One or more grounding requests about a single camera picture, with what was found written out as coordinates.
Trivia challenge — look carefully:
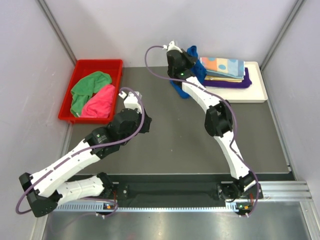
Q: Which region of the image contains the royal blue towel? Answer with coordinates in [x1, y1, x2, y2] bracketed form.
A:
[170, 45, 207, 99]

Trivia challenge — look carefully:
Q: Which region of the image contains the aluminium front rail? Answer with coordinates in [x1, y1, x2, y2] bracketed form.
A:
[257, 181, 313, 202]

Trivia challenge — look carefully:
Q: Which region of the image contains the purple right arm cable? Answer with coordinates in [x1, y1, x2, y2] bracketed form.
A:
[144, 44, 260, 217]

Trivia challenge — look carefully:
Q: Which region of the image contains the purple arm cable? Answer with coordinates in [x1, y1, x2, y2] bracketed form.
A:
[144, 44, 260, 217]
[15, 86, 146, 217]

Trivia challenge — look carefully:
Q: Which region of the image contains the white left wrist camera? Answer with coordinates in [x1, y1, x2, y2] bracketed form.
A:
[118, 91, 142, 113]

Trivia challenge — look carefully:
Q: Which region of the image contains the aluminium frame post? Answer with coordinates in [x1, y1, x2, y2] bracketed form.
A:
[260, 0, 306, 72]
[35, 0, 77, 66]

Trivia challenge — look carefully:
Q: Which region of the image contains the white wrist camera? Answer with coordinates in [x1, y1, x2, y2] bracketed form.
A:
[162, 40, 183, 53]
[118, 91, 142, 113]

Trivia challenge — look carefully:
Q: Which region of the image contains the red plastic bin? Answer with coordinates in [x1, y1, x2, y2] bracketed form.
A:
[58, 59, 123, 124]

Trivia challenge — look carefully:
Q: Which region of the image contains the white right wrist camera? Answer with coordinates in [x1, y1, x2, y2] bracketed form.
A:
[162, 40, 183, 53]

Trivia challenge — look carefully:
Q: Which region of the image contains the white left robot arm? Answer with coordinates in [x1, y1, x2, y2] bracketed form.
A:
[19, 108, 152, 218]

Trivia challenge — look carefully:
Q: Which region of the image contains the yellow and blue cartoon towel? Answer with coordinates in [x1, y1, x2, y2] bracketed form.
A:
[205, 75, 244, 79]

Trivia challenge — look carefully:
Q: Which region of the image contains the white plastic tray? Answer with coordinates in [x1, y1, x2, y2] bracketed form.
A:
[206, 61, 268, 103]

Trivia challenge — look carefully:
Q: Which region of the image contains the grey slotted cable duct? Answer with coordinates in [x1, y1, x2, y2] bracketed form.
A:
[54, 201, 251, 213]

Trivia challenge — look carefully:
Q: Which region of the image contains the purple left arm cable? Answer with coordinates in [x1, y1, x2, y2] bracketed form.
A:
[15, 86, 146, 217]

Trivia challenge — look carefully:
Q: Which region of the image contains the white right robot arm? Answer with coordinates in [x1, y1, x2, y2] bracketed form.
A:
[166, 46, 257, 202]

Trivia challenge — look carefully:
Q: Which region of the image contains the purple folded towel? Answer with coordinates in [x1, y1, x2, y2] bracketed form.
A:
[204, 67, 252, 89]

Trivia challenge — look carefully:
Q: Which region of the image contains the green towel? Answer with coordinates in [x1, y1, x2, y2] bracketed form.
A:
[70, 71, 112, 118]

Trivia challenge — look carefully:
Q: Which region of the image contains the right aluminium frame post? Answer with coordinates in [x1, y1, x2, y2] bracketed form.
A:
[260, 0, 306, 72]

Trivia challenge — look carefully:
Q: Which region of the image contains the cream folded towel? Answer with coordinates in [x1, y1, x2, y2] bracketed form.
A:
[204, 77, 244, 83]

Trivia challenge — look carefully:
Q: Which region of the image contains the light blue patterned towel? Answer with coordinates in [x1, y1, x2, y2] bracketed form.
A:
[199, 57, 245, 79]

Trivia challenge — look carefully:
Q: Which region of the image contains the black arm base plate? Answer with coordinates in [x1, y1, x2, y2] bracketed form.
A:
[108, 174, 263, 208]

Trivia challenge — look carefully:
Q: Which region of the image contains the left aluminium frame post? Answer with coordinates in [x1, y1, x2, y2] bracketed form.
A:
[35, 0, 77, 66]

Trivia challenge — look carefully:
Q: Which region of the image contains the pink towel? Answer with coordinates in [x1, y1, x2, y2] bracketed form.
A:
[80, 84, 116, 119]

